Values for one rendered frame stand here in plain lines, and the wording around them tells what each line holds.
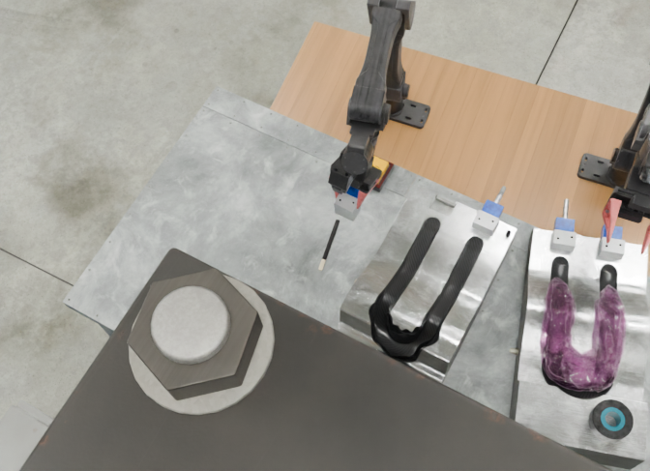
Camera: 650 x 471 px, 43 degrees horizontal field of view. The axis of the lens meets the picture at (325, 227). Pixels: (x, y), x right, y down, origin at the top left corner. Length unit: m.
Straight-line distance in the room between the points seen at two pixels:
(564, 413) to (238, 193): 0.93
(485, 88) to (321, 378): 1.67
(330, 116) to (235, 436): 1.61
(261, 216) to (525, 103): 0.75
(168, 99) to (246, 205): 1.28
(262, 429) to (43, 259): 2.50
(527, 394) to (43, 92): 2.33
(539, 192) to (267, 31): 1.64
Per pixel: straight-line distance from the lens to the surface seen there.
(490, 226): 1.90
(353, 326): 1.84
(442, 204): 1.98
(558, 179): 2.13
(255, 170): 2.11
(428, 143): 2.14
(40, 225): 3.15
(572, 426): 1.79
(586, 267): 1.97
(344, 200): 1.87
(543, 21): 3.45
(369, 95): 1.72
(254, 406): 0.64
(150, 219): 2.10
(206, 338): 0.60
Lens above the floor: 2.62
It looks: 64 degrees down
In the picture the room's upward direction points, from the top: 8 degrees counter-clockwise
